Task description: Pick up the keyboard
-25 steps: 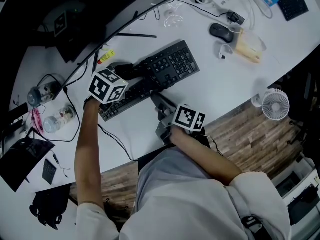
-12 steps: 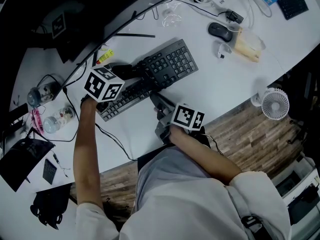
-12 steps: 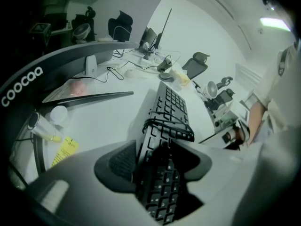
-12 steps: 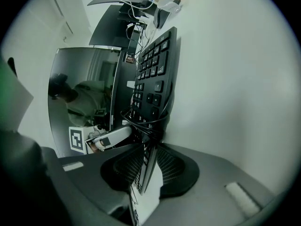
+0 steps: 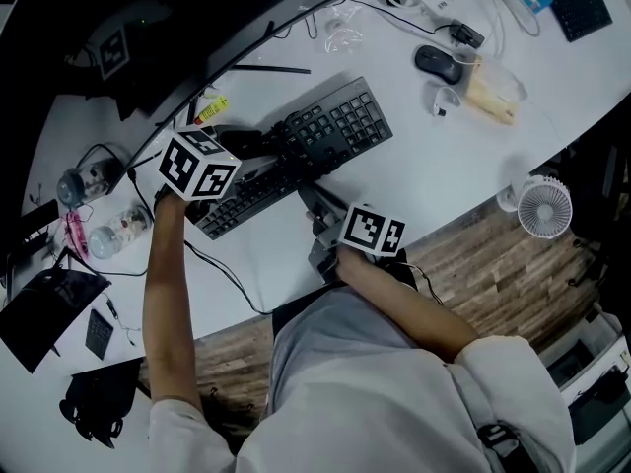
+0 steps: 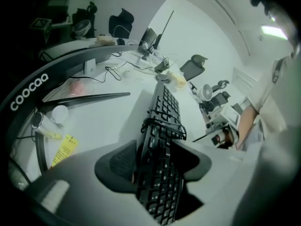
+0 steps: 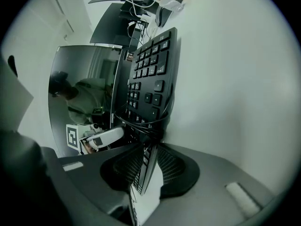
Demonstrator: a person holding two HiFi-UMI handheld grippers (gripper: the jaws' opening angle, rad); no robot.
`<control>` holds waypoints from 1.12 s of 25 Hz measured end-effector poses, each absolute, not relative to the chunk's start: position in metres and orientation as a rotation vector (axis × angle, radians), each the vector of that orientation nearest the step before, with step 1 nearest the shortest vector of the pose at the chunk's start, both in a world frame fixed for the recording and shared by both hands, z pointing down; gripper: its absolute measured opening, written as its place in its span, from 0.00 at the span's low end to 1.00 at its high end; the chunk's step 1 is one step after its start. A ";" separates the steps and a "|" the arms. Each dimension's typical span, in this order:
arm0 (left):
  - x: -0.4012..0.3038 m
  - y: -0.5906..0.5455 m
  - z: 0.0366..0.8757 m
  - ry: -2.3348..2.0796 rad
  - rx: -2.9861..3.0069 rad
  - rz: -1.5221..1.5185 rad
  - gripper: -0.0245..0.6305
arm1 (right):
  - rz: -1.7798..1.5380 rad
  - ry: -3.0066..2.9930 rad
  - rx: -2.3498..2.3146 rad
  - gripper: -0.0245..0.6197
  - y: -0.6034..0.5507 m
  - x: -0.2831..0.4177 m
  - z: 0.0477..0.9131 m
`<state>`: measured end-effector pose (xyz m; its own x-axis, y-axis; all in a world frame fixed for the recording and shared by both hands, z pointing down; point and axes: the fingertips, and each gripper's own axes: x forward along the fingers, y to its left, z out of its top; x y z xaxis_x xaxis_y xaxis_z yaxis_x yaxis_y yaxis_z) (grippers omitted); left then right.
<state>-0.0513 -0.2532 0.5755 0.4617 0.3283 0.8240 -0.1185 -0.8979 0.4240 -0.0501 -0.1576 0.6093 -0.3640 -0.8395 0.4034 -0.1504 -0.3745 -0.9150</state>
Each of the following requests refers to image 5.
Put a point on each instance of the black numeric keypad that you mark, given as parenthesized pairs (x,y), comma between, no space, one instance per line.
(98,334)

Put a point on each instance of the small black keyboard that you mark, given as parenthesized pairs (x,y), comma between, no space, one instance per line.
(581,15)

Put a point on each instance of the clear jar with white lid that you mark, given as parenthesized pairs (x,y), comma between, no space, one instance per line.
(118,232)

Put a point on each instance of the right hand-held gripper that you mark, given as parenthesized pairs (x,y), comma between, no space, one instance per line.
(371,229)

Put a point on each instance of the black power adapter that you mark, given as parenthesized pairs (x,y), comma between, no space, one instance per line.
(467,34)

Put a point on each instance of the square printed tag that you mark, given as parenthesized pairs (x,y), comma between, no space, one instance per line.
(114,53)

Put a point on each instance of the person's right forearm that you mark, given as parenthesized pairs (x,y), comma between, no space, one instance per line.
(409,308)

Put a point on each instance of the white desk fan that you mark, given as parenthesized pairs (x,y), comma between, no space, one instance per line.
(544,208)

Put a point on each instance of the white storage box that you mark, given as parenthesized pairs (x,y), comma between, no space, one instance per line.
(591,377)

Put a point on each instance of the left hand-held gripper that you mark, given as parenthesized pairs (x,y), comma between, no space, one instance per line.
(197,165)

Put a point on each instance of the large black keyboard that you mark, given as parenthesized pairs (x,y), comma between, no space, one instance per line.
(345,121)

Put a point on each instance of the black computer mouse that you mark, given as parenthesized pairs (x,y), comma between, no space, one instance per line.
(438,63)

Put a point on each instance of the clear plastic bag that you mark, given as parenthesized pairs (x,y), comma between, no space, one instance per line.
(345,32)

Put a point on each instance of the pink plastic item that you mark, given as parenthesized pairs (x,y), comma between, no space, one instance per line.
(76,234)

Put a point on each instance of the yellow tube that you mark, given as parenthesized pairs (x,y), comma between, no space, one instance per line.
(213,109)

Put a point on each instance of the small white device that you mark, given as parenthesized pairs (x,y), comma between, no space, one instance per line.
(442,100)

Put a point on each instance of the person's left forearm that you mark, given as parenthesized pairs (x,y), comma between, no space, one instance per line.
(167,284)

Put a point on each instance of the thin black stick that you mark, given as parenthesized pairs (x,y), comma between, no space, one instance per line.
(271,69)

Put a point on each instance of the clear bag with tan contents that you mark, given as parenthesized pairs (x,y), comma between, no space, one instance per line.
(493,89)

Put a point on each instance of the clear jar with grey lid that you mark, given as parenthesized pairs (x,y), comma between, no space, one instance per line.
(84,181)

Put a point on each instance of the person's white shirt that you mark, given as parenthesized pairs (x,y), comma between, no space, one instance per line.
(374,402)

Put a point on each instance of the flat black pouch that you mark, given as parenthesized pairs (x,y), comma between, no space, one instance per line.
(44,308)

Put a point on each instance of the black curved monitor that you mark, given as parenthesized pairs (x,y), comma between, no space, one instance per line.
(162,22)

